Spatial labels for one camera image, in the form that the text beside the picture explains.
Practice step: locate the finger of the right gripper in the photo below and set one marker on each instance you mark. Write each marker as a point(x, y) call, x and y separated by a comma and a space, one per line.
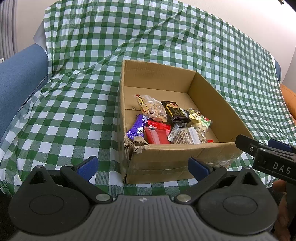
point(246, 144)
point(279, 145)

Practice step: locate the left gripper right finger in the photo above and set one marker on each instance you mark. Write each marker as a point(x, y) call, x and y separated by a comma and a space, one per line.
point(232, 202)

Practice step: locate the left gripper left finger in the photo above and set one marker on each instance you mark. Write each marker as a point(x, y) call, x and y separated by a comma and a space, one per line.
point(54, 202)

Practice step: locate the green label pastry packet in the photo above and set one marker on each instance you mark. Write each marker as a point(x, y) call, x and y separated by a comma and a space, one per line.
point(205, 122)

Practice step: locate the clear bag of nuts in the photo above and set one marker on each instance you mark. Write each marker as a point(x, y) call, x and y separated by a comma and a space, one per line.
point(188, 136)

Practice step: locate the black cracker packet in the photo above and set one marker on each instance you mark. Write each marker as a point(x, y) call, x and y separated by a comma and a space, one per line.
point(174, 112)

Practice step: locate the large red snack packet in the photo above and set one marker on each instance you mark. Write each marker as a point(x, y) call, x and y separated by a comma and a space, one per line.
point(158, 125)

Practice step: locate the small red foil packet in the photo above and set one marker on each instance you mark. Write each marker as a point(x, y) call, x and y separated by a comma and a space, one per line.
point(156, 136)

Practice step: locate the clear bag of biscuits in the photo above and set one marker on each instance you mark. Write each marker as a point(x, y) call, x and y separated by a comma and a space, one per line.
point(152, 108)

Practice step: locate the purple candy wrapper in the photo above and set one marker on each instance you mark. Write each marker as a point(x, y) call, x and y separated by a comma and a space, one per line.
point(137, 129)

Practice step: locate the gold foil snack packet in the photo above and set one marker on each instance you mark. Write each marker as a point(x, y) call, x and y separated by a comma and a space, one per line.
point(195, 115)

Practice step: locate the person's right hand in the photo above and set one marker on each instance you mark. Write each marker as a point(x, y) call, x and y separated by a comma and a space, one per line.
point(286, 210)

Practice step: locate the orange cushion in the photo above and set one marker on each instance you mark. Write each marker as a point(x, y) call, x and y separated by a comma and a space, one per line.
point(290, 100)

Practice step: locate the brown cardboard box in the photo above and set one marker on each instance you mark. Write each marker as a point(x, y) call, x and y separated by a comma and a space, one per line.
point(141, 162)

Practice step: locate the green white checkered cloth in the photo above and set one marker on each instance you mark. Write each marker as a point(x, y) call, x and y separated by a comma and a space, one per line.
point(102, 54)

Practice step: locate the grey curtain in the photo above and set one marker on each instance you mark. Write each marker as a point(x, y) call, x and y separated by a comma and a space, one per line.
point(8, 28)

